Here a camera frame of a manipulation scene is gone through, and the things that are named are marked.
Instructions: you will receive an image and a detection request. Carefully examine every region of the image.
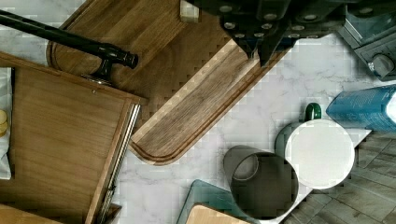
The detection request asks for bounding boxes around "white cloth in drawer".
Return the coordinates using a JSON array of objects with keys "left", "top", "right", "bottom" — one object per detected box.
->
[{"left": 0, "top": 67, "right": 13, "bottom": 180}]

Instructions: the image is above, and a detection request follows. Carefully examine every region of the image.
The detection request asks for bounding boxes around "wooden drawer with black handle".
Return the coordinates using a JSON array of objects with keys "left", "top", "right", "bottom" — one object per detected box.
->
[{"left": 1, "top": 11, "right": 146, "bottom": 224}]

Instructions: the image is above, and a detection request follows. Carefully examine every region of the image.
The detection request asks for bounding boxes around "teal canister with wooden lid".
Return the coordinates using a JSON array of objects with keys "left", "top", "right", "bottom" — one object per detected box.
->
[{"left": 177, "top": 179, "right": 260, "bottom": 224}]

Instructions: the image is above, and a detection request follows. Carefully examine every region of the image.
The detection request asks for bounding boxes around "blue white bottle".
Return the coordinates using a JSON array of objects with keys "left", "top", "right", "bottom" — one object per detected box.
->
[{"left": 326, "top": 85, "right": 395, "bottom": 132}]

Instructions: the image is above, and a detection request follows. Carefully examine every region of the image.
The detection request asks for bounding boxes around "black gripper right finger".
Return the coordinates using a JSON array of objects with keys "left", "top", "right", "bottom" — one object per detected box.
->
[{"left": 259, "top": 21, "right": 297, "bottom": 67}]

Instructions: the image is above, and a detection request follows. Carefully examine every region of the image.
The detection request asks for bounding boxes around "dark grey cup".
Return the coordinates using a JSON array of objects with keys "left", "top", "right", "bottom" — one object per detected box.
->
[{"left": 223, "top": 146, "right": 299, "bottom": 220}]

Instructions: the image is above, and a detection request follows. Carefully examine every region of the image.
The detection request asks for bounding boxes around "wooden cutting board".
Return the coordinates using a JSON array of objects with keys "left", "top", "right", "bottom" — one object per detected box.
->
[{"left": 61, "top": 0, "right": 269, "bottom": 165}]

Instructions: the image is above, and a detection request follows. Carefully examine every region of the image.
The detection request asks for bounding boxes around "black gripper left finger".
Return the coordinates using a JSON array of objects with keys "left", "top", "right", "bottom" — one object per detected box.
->
[{"left": 219, "top": 15, "right": 259, "bottom": 58}]

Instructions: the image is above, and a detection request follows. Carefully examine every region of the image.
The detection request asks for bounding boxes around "grey toaster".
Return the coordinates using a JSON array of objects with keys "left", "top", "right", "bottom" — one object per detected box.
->
[{"left": 338, "top": 1, "right": 395, "bottom": 82}]

